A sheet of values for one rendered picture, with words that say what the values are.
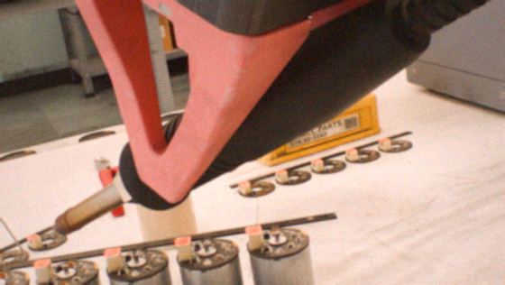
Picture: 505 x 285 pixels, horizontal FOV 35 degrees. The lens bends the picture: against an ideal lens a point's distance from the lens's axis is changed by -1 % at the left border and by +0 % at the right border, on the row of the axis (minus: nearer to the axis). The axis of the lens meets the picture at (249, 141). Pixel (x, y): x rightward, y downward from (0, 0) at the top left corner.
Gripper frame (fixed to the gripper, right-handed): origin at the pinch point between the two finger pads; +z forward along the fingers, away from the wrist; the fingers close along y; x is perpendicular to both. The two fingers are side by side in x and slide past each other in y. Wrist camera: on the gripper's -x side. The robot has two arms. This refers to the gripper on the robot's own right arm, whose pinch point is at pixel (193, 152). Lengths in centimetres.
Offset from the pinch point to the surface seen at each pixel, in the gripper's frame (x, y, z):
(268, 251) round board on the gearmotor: 0.1, -5.8, 7.3
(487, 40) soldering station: -6.6, -40.3, 11.3
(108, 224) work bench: -16.1, -13.6, 22.8
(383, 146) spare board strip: -7.4, -31.1, 18.0
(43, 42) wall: -304, -237, 230
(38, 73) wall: -300, -231, 246
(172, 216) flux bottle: -10.7, -13.2, 17.7
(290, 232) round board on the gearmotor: -0.1, -7.5, 7.5
